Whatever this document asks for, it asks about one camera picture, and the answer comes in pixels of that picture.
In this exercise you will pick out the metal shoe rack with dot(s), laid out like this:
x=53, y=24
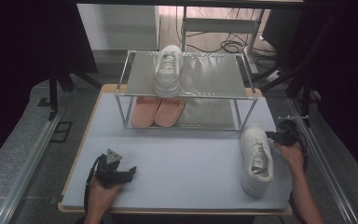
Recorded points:
x=211, y=74

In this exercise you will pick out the person's right hand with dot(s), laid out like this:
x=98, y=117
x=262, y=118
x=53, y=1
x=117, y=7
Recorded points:
x=290, y=155

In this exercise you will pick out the white sneaker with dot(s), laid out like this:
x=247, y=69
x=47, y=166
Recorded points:
x=256, y=161
x=167, y=74

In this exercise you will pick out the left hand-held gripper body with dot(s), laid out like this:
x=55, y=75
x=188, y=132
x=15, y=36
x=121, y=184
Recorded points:
x=108, y=171

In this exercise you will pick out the person's left hand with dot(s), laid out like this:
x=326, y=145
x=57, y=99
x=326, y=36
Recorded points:
x=101, y=196

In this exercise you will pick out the black metal stand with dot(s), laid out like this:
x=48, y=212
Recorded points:
x=54, y=90
x=304, y=77

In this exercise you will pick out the white metal desk frame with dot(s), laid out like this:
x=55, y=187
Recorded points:
x=220, y=26

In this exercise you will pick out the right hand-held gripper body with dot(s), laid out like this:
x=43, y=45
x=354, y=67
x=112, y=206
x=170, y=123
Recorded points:
x=289, y=133

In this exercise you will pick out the pale blue table mat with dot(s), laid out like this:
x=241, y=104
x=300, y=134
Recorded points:
x=167, y=168

